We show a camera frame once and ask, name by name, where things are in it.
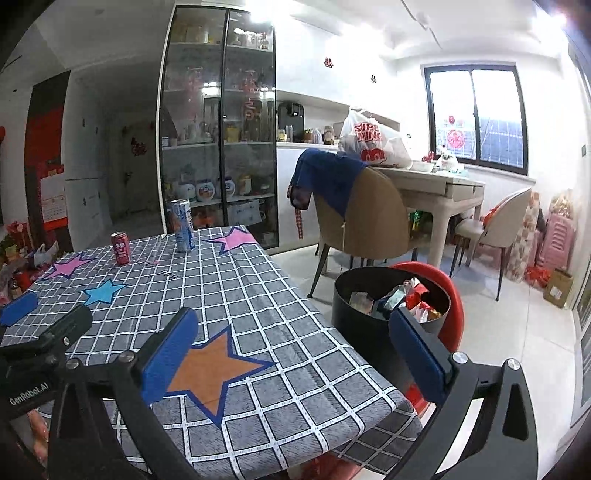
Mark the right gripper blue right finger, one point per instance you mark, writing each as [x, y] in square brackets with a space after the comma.
[425, 355]

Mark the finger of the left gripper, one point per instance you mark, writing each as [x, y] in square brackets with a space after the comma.
[17, 309]
[65, 332]

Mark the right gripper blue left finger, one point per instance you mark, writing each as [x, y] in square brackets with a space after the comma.
[162, 354]

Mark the black trash bin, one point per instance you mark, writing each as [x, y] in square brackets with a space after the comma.
[357, 316]

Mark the person's left hand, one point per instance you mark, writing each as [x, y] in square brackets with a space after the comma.
[40, 435]

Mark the pile of red gift boxes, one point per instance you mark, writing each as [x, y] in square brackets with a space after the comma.
[21, 263]

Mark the red soda can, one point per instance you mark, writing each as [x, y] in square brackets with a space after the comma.
[121, 248]

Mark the grey checkered tablecloth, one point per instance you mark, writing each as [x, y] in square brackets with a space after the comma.
[277, 385]

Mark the tall blue white can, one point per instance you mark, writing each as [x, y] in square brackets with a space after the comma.
[182, 225]

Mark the cardboard box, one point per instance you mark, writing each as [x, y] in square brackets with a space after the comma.
[558, 287]

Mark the tan chair with backrest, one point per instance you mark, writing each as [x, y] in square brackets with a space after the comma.
[364, 218]

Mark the beige dining table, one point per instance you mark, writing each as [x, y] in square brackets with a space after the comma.
[443, 195]

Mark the pink plastic stools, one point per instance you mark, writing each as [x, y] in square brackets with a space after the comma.
[558, 241]

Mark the blue cloth on chair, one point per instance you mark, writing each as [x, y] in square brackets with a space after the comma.
[325, 174]

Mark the white red shopping bag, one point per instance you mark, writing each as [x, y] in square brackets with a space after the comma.
[372, 142]

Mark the glass display cabinet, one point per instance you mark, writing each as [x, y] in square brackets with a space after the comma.
[216, 129]

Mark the black coffee machine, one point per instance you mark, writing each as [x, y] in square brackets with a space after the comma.
[290, 116]

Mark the red wall calendar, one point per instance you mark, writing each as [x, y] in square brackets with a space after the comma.
[52, 193]

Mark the window with black frame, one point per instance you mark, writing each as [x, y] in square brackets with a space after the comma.
[477, 115]

